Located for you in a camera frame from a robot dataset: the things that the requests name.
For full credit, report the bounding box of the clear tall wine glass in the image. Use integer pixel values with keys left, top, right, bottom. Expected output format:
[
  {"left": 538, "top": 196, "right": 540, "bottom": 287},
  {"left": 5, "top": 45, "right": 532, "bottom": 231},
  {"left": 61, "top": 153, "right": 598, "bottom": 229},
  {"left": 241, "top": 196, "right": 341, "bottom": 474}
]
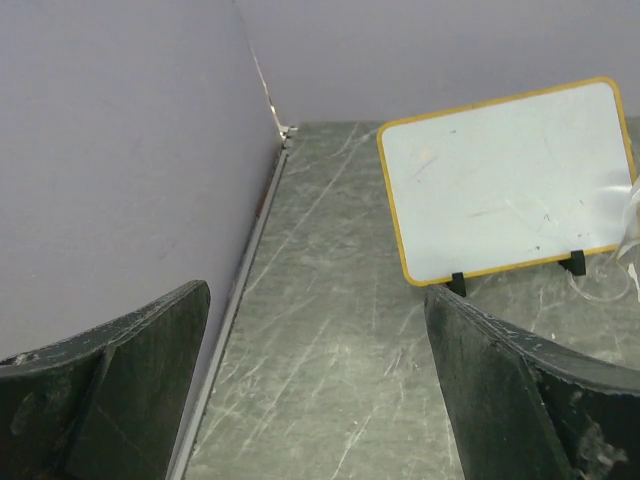
[{"left": 569, "top": 179, "right": 639, "bottom": 302}]

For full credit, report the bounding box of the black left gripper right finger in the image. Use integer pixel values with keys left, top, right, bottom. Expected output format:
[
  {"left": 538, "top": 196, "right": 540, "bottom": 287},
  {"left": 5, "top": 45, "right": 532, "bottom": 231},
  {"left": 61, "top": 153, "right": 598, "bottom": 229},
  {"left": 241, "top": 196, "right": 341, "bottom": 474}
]
[{"left": 424, "top": 286, "right": 639, "bottom": 479}]

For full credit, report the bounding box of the yellow framed whiteboard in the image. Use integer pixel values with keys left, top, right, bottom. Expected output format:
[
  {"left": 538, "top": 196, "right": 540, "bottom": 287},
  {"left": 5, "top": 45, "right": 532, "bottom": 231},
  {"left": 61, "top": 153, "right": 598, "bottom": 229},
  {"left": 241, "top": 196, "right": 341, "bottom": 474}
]
[{"left": 377, "top": 77, "right": 637, "bottom": 286}]

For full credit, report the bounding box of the black whiteboard stand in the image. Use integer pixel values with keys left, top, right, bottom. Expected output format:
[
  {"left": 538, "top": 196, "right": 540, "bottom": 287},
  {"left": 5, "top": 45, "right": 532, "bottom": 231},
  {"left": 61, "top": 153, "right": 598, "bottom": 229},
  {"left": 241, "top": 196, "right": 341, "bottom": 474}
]
[{"left": 445, "top": 250, "right": 587, "bottom": 297}]

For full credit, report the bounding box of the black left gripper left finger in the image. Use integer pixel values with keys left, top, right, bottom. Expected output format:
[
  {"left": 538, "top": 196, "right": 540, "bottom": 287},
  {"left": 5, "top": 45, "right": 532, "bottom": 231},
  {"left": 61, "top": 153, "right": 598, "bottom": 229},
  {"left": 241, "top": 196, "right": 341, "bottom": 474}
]
[{"left": 1, "top": 280, "right": 210, "bottom": 479}]

